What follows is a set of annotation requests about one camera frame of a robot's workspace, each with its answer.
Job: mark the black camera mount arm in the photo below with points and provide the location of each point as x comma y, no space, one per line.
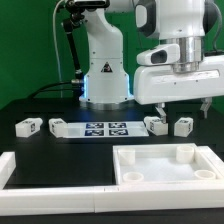
76,8

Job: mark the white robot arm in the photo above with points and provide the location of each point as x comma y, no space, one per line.
176,69

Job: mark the white tag sheet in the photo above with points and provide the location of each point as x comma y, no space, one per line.
106,129

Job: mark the white U-shaped fence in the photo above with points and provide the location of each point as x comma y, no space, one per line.
127,197

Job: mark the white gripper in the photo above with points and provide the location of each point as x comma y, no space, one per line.
156,82

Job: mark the white square tabletop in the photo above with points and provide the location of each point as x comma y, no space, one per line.
165,163

